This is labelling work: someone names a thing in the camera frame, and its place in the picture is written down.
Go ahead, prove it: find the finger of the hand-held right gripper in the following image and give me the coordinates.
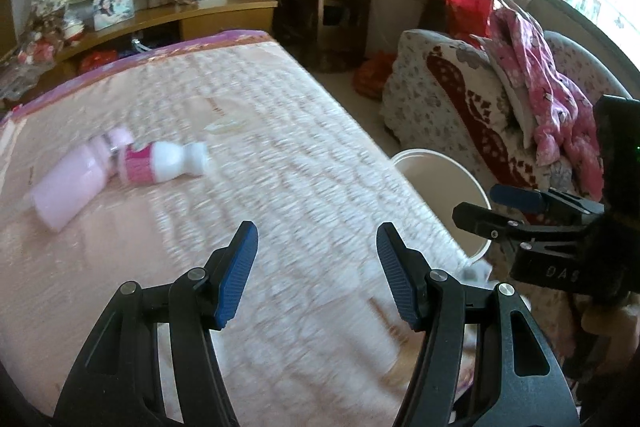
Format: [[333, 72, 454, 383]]
[[490, 184, 606, 216], [452, 202, 601, 254]]

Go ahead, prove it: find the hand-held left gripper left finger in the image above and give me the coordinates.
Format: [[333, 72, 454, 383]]
[[52, 221, 260, 427]]

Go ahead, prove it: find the clear plastic bag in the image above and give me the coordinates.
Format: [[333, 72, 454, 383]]
[[0, 52, 37, 104]]

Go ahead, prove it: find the framed photo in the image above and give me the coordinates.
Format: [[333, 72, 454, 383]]
[[91, 0, 136, 32]]

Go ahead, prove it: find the pink quilted blanket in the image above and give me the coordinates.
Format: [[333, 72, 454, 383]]
[[0, 29, 497, 427]]

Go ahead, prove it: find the white plastic bucket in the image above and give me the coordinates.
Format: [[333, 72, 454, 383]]
[[391, 148, 494, 266]]

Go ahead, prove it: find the red packet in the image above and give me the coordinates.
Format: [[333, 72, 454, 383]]
[[77, 49, 120, 76]]

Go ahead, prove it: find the person's right hand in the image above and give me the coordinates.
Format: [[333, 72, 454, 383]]
[[580, 302, 639, 359]]

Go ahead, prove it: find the pink printed pajamas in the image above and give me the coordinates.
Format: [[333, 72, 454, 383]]
[[470, 2, 607, 202]]

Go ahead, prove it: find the sofa with floral cover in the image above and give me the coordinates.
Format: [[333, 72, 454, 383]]
[[380, 29, 636, 219]]

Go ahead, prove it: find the red bag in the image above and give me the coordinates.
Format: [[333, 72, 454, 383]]
[[354, 52, 399, 98]]

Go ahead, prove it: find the wooden headboard shelf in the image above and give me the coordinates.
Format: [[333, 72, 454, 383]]
[[0, 0, 279, 74]]

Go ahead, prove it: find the white bottle with pink label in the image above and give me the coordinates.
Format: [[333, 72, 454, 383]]
[[117, 141, 212, 186]]

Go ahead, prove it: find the small red white ornament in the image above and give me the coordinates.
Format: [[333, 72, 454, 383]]
[[62, 14, 87, 46]]

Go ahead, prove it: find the pink thermos bottle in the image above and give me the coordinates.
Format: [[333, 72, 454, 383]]
[[27, 127, 135, 232]]

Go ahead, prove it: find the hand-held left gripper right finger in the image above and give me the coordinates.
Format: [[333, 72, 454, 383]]
[[376, 222, 576, 427]]

